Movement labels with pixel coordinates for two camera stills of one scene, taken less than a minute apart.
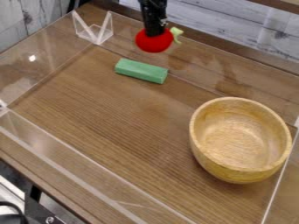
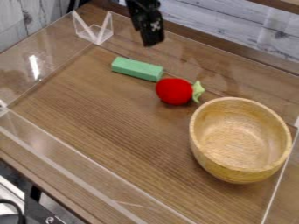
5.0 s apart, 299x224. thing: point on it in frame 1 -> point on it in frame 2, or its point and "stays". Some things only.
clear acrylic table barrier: (176, 120) stays
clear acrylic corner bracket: (96, 33) stays
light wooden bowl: (241, 140) stays
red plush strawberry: (154, 44) -> (178, 91)
